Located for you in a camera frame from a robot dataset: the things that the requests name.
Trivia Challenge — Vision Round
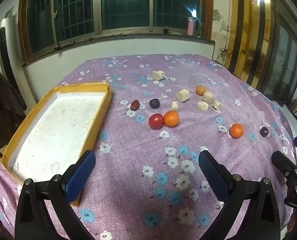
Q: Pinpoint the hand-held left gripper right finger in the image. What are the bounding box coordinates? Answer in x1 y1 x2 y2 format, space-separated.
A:
199 150 281 240

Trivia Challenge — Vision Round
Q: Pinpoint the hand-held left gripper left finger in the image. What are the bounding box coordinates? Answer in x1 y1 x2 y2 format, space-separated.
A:
15 150 96 240

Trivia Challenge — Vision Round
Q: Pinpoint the medium orange tangerine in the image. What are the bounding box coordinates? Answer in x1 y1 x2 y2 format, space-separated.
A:
229 123 244 139

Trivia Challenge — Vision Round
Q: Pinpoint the yellow-rimmed white tray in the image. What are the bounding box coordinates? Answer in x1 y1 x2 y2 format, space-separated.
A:
0 82 112 207

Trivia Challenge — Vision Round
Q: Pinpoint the large orange tangerine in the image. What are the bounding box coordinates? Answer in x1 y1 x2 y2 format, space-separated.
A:
163 111 180 128

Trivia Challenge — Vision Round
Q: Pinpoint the red tomato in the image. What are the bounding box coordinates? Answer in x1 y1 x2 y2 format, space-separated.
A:
149 113 164 130

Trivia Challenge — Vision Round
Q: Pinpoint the purple floral blanket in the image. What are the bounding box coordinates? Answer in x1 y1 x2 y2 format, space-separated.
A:
0 54 297 240

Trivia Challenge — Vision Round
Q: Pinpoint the glass door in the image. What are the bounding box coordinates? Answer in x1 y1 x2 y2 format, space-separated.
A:
261 0 297 103

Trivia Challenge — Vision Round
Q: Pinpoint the chair with dark coat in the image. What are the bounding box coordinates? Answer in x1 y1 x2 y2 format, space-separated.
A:
0 70 27 155

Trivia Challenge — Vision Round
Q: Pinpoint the pink water bottle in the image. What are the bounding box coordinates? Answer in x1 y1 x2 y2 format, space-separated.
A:
187 17 195 36

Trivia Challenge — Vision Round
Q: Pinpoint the tower air conditioner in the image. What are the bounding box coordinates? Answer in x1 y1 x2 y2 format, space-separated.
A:
0 15 38 110

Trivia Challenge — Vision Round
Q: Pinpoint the black cable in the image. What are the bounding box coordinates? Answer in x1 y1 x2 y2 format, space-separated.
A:
217 44 230 64

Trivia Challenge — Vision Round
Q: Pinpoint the barred window wooden frame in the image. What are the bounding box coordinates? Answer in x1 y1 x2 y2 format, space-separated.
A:
19 0 214 64

